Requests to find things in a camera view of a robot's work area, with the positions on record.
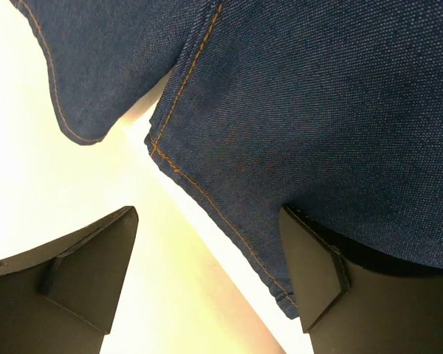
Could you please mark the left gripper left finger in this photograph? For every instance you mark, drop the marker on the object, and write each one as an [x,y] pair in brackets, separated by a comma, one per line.
[62,296]

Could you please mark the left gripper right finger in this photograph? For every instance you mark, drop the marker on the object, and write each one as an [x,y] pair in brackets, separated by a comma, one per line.
[354,299]

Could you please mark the dark blue denim trousers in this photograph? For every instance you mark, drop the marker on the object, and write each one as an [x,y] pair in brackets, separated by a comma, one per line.
[333,107]

